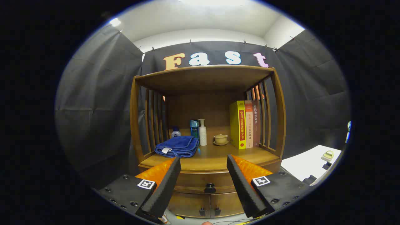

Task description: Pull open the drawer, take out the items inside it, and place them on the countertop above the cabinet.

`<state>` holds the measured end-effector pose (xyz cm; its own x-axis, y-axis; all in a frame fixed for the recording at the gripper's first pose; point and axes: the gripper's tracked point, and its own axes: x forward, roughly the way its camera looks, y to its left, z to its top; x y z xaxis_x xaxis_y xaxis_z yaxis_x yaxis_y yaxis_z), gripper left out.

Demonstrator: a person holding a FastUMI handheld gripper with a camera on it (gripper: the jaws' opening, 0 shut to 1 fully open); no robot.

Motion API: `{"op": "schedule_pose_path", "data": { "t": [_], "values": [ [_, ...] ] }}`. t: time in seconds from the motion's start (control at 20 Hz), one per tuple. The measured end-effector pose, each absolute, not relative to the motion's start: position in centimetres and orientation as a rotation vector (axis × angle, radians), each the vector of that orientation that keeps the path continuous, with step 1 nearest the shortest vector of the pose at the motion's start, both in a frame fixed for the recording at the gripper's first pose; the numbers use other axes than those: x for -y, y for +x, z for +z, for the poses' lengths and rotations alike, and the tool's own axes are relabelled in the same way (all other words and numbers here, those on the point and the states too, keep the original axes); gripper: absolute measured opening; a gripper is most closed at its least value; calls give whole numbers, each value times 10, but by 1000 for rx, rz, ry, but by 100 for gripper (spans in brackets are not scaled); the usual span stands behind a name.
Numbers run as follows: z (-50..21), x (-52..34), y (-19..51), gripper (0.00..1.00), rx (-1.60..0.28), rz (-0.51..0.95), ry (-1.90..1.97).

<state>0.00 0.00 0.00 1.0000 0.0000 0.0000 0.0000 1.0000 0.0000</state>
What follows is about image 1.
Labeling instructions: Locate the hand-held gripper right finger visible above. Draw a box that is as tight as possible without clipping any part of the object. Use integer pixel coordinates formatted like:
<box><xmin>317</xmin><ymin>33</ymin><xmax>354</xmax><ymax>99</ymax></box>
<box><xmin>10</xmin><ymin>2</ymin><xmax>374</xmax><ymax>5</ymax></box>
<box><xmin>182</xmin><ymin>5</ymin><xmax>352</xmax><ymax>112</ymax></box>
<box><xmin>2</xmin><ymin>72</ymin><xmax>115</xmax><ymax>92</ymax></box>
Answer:
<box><xmin>227</xmin><ymin>154</ymin><xmax>313</xmax><ymax>218</ymax></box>

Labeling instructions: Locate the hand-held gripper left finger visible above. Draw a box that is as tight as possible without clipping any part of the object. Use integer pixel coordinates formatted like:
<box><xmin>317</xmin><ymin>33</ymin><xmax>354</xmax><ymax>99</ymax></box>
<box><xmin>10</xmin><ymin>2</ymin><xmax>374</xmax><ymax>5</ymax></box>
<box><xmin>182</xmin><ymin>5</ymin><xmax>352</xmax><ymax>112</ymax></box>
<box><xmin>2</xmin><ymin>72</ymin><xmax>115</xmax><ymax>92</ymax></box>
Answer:
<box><xmin>94</xmin><ymin>156</ymin><xmax>182</xmax><ymax>224</ymax></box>

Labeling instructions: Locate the wooden drawer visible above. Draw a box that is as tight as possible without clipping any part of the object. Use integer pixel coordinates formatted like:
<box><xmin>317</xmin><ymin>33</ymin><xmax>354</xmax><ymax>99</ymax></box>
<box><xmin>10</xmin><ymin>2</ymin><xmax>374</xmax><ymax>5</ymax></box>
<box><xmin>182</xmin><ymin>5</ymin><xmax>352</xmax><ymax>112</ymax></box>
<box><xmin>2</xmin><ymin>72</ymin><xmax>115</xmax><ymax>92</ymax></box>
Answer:
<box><xmin>138</xmin><ymin>159</ymin><xmax>282</xmax><ymax>195</ymax></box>

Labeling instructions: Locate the wooden cabinet door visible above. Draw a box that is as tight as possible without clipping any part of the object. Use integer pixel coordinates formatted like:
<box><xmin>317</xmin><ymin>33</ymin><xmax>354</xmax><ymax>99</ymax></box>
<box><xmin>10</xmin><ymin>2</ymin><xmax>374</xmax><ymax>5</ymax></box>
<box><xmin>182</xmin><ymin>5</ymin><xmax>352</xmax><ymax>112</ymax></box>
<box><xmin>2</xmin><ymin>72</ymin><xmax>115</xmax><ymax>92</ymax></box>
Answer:
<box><xmin>210</xmin><ymin>192</ymin><xmax>247</xmax><ymax>218</ymax></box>
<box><xmin>169</xmin><ymin>192</ymin><xmax>211</xmax><ymax>218</ymax></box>

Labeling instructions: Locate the wooden countertop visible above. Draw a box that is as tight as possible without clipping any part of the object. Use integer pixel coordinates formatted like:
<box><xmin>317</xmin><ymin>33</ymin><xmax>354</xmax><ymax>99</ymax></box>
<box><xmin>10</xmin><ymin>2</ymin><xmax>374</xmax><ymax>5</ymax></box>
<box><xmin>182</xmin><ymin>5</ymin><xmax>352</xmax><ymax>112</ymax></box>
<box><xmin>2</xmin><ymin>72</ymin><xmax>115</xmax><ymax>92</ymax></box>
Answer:
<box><xmin>140</xmin><ymin>144</ymin><xmax>280</xmax><ymax>172</ymax></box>

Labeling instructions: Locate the white side cabinet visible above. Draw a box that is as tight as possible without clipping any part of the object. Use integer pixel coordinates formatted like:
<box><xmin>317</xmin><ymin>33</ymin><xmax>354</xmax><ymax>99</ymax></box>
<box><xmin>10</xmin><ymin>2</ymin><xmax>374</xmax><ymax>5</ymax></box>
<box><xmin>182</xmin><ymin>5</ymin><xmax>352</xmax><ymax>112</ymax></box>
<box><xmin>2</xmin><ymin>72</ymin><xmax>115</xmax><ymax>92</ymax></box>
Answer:
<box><xmin>280</xmin><ymin>145</ymin><xmax>343</xmax><ymax>186</ymax></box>

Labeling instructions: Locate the wooden cabinet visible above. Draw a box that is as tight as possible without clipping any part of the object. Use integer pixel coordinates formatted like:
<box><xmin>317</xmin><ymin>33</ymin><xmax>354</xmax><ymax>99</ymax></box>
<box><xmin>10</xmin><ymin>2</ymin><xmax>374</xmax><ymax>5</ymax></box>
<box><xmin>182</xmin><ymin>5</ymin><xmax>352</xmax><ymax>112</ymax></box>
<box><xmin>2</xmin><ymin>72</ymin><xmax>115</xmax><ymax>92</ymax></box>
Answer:
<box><xmin>130</xmin><ymin>65</ymin><xmax>286</xmax><ymax>218</ymax></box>

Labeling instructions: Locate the blue folded towel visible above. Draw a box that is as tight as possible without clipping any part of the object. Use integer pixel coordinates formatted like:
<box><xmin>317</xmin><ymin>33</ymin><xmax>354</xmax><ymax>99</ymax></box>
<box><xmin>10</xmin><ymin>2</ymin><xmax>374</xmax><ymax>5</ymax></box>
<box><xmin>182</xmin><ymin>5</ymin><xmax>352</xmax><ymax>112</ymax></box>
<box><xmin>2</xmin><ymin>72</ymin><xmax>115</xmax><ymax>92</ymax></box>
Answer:
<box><xmin>155</xmin><ymin>135</ymin><xmax>199</xmax><ymax>158</ymax></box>

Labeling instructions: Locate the beige lidded teacup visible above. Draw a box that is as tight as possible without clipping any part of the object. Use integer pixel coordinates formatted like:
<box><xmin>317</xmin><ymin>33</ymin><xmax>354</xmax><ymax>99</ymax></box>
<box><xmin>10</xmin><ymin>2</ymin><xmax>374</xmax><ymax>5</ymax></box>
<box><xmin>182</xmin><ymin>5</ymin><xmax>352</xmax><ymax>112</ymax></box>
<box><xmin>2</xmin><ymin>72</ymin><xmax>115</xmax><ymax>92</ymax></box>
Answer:
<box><xmin>213</xmin><ymin>133</ymin><xmax>229</xmax><ymax>146</ymax></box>

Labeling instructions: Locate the white pump bottle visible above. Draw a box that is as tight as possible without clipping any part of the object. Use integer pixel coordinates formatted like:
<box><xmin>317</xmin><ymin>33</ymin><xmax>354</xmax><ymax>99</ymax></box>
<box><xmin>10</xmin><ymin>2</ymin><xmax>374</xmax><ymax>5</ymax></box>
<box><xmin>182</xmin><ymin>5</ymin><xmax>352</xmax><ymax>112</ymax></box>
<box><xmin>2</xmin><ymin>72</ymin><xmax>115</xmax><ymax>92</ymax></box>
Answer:
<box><xmin>197</xmin><ymin>118</ymin><xmax>208</xmax><ymax>146</ymax></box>

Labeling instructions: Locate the yellow book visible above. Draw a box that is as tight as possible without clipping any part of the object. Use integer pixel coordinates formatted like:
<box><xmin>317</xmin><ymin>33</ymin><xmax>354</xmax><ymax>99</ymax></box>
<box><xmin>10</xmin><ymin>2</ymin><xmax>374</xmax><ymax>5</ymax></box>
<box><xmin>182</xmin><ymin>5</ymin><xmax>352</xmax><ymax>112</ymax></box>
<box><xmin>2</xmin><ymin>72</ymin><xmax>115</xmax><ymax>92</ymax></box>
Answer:
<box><xmin>229</xmin><ymin>100</ymin><xmax>247</xmax><ymax>150</ymax></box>

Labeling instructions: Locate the beige orange book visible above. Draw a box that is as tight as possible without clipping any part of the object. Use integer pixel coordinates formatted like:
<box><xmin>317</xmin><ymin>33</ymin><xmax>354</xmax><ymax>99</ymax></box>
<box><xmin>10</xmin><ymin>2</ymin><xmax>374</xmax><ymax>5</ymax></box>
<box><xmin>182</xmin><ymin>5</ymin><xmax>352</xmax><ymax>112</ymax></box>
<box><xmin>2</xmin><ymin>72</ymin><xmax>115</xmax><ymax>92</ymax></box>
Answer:
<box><xmin>244</xmin><ymin>100</ymin><xmax>254</xmax><ymax>149</ymax></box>

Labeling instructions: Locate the brown book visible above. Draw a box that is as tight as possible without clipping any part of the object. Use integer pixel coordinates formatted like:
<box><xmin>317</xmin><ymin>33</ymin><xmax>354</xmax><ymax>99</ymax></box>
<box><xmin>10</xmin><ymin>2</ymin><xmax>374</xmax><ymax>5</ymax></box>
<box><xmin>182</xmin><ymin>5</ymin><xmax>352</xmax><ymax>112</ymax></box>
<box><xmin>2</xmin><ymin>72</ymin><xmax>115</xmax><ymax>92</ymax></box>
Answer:
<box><xmin>252</xmin><ymin>100</ymin><xmax>261</xmax><ymax>148</ymax></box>

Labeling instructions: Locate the black backdrop cloth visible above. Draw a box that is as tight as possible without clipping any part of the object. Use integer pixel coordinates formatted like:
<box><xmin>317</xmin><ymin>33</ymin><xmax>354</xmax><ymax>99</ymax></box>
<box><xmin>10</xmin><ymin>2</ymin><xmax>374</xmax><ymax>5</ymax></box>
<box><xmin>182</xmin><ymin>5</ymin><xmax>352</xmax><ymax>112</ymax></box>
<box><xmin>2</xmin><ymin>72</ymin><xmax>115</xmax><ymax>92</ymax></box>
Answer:
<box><xmin>55</xmin><ymin>25</ymin><xmax>352</xmax><ymax>188</ymax></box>

